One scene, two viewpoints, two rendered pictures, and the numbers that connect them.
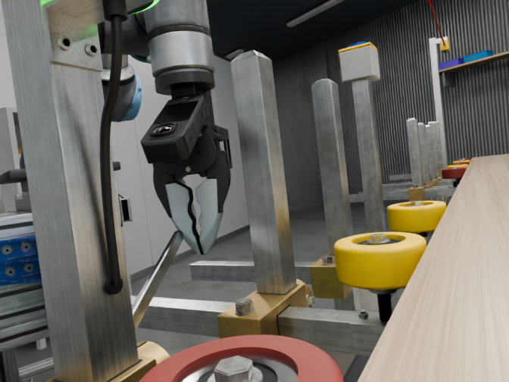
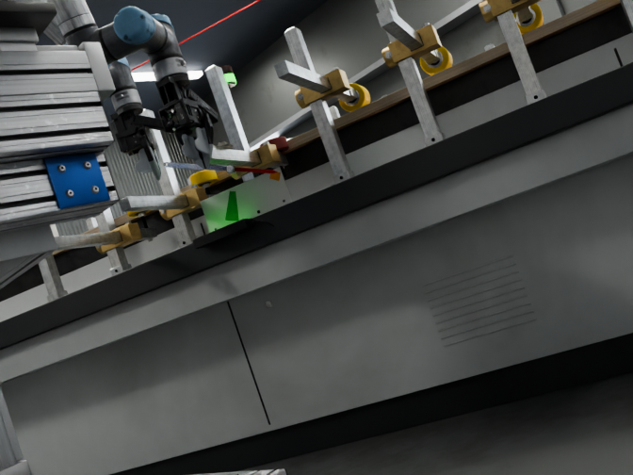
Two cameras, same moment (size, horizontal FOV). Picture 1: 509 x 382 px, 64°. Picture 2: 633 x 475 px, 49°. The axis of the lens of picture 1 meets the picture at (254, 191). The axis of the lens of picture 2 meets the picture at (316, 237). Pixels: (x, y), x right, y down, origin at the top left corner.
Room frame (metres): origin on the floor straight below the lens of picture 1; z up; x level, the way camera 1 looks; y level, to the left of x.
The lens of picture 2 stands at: (0.38, 1.96, 0.48)
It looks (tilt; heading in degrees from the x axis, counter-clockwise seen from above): 4 degrees up; 262
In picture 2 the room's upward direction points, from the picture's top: 19 degrees counter-clockwise
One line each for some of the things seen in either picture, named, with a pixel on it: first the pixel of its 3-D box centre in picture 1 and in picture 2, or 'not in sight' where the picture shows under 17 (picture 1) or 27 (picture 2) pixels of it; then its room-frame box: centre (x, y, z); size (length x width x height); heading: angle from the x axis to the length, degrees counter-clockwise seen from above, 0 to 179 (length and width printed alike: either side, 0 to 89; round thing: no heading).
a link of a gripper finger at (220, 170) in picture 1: (210, 176); not in sight; (0.48, 0.05, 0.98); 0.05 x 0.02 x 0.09; 81
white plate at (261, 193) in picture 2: not in sight; (244, 202); (0.29, 0.12, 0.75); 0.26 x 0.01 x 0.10; 151
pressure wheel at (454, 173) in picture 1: (454, 183); not in sight; (1.46, -0.72, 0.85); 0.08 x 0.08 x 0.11
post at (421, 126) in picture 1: (425, 177); not in sight; (1.77, -0.75, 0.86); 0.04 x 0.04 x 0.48; 61
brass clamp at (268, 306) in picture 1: (271, 317); (183, 204); (0.45, 0.00, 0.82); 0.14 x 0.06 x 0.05; 151
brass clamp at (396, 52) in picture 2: not in sight; (411, 47); (-0.21, 0.36, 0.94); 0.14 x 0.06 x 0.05; 151
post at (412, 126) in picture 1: (417, 181); not in sight; (1.56, -0.63, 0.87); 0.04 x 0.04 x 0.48; 61
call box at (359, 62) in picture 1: (360, 66); not in sight; (0.91, -0.26, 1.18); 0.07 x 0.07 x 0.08; 61
